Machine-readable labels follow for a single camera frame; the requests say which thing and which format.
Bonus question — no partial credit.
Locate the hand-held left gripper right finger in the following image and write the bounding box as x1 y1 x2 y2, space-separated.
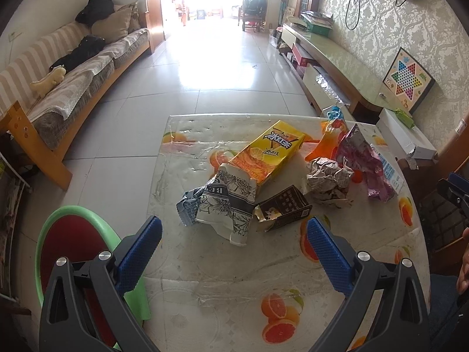
306 216 430 352

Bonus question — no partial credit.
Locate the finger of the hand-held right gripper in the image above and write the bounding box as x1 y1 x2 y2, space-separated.
436 172 469 228

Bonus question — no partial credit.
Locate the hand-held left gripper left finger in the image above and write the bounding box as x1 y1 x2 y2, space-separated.
40 216 163 352

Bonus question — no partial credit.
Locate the dark brown small box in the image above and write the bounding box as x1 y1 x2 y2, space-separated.
254 185 313 232

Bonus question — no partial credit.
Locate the red bin with green rim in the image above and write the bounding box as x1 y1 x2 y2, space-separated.
34 205 152 352

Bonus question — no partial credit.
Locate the orange snack bag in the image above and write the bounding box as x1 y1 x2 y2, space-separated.
305 106 349 162

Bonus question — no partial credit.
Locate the yellow drink carton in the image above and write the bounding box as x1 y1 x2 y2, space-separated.
220 119 306 196

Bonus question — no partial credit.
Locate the person's right hand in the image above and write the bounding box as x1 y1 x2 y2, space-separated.
456 227 469 296

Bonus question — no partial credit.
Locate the blue white small box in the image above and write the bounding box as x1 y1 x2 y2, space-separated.
370 143 404 195

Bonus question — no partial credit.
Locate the crumpled blue paper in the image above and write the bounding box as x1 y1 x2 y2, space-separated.
176 187 206 226

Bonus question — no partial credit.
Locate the white cardboard box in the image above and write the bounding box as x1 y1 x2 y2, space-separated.
377 108 438 160

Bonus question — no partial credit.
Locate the fruit print tablecloth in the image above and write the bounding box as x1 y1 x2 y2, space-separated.
141 114 431 352

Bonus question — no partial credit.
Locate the crumpled newspaper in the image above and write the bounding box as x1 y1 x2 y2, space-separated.
306 157 354 206

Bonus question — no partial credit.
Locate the green packet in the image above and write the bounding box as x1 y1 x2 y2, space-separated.
394 108 414 129

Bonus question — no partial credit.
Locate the pink foil snack bag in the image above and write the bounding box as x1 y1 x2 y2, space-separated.
336 123 395 202

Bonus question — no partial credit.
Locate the star checkers game board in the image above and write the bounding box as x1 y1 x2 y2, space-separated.
382 47 436 115

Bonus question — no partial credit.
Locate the person's leg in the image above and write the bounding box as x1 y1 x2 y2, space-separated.
427 274 469 352

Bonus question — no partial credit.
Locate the long low television cabinet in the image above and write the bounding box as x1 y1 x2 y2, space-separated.
269 22 385 118

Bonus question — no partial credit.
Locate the wooden sofa with striped cover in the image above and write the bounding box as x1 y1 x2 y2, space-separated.
0 2 152 191

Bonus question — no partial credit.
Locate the cream plush toy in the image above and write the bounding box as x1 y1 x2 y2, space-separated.
29 66 67 98

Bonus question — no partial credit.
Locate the black clothing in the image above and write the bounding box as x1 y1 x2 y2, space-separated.
49 35 107 74

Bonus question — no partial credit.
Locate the stack of boxes on cabinet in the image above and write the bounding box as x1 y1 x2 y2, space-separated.
298 11 335 33

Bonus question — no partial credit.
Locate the beige pillow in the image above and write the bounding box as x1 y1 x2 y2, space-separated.
91 5 134 43

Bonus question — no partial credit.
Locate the brown patterned pillow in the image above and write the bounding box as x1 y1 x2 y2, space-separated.
113 2 142 33

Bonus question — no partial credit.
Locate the wooden door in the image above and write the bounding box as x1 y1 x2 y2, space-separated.
145 0 165 41

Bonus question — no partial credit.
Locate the black bag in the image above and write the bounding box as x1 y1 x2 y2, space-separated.
75 0 115 27

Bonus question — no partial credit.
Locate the wooden chair with dark bag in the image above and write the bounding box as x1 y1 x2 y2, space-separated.
238 0 270 32

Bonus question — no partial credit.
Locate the white wire book rack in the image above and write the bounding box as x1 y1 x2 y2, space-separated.
0 152 32 303

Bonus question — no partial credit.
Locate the black television cable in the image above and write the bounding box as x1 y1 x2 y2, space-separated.
345 0 361 31

